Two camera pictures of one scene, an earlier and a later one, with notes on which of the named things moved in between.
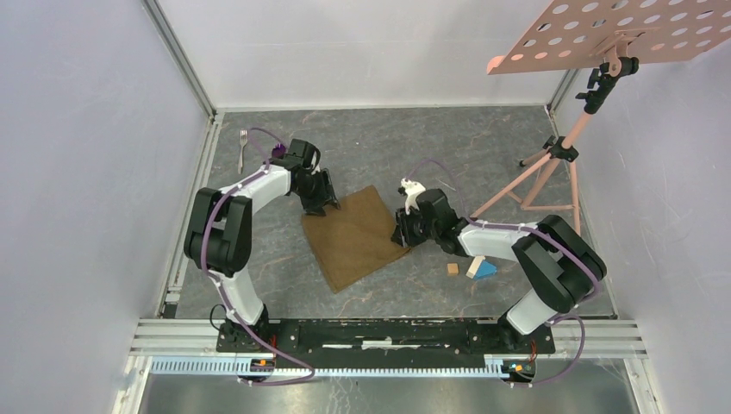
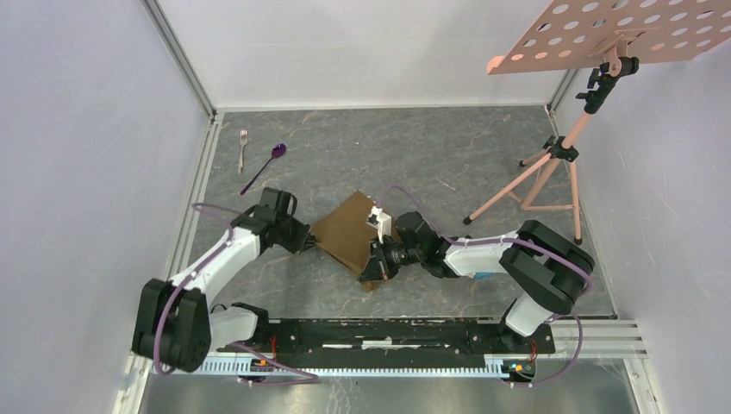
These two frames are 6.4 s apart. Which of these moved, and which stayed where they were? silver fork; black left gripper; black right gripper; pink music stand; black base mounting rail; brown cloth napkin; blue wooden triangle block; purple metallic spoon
Moved: brown cloth napkin; black right gripper; black left gripper
Stayed: purple metallic spoon; black base mounting rail; pink music stand; silver fork; blue wooden triangle block
